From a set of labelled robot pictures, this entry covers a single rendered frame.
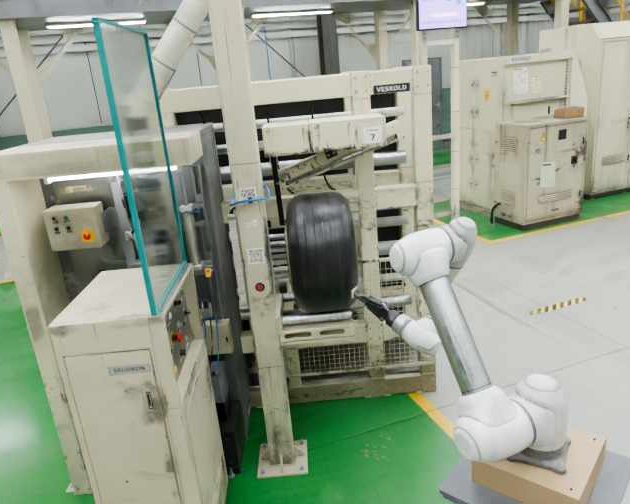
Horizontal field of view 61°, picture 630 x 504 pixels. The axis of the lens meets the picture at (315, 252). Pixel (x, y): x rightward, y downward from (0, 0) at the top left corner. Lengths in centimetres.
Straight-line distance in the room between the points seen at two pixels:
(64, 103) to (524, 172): 821
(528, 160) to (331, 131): 427
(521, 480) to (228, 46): 195
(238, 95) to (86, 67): 899
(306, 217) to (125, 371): 98
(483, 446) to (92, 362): 133
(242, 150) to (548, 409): 157
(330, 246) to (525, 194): 464
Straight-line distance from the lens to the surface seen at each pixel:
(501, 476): 199
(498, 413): 178
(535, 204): 689
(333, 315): 258
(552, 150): 690
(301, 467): 309
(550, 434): 192
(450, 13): 630
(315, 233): 235
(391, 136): 286
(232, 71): 242
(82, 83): 1131
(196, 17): 274
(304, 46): 1202
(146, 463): 227
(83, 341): 206
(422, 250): 179
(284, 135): 268
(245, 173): 245
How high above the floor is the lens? 201
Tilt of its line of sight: 18 degrees down
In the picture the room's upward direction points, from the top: 5 degrees counter-clockwise
